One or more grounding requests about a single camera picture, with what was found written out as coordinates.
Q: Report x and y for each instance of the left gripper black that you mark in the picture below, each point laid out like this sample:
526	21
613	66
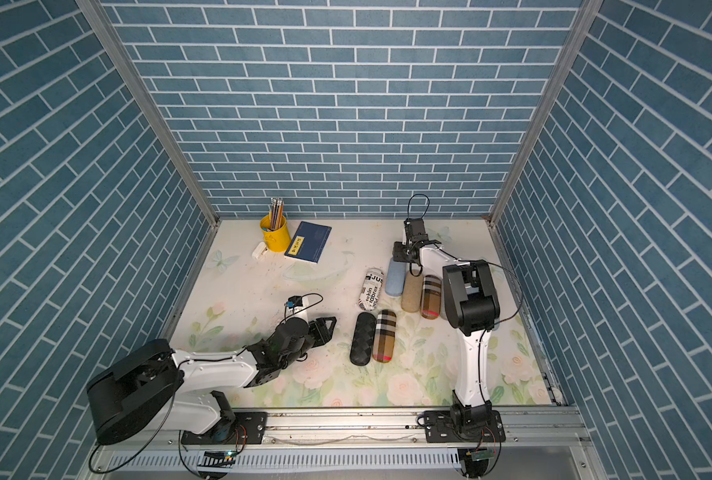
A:
320	332

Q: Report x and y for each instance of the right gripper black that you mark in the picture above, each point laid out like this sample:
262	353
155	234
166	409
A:
397	252

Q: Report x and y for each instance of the blue case orange glasses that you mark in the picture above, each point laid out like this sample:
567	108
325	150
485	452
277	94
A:
395	278

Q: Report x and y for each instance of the beige case striped glasses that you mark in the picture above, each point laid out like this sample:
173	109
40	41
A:
371	289

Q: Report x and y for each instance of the beige case purple glasses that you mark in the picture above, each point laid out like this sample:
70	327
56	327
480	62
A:
411	298

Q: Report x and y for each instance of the beige case black glasses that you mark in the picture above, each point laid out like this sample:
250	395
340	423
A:
363	339

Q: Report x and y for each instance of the plaid case red glasses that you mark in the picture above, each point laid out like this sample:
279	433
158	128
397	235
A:
431	298

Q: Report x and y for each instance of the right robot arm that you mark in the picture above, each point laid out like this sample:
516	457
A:
472	307

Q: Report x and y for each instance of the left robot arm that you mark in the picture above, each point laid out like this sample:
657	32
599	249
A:
181	390

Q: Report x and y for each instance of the white eraser sharpener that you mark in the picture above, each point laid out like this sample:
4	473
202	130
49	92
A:
259	250

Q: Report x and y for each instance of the yellow pen cup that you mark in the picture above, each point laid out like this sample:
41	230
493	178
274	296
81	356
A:
277	240

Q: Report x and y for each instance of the dark blue book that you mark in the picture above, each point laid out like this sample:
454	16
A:
308	242

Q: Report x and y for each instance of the pencils in cup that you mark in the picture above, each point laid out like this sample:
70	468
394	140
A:
276	213

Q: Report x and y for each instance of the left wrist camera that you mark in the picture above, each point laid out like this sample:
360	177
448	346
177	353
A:
296	306

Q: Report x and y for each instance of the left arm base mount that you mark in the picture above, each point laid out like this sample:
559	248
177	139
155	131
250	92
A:
246	428

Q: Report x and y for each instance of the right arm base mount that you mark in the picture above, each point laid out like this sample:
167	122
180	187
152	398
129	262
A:
440	427

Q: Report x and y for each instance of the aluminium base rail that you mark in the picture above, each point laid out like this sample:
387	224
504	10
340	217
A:
366	443

